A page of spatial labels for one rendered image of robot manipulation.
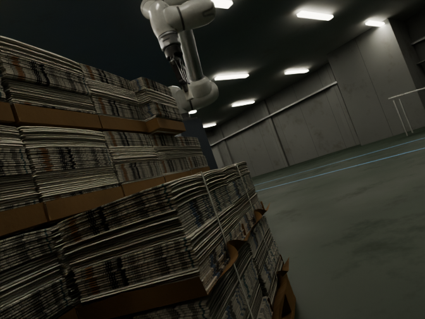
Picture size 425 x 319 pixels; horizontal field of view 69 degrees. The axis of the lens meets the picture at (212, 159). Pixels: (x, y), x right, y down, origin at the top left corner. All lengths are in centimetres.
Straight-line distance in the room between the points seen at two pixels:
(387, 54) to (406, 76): 81
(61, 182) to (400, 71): 985
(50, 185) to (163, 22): 89
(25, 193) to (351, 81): 1036
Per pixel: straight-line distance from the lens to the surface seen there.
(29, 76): 90
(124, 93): 123
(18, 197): 75
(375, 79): 1046
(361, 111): 1068
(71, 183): 85
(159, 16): 146
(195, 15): 146
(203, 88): 214
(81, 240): 73
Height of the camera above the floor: 57
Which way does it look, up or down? 3 degrees up
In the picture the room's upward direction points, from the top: 20 degrees counter-clockwise
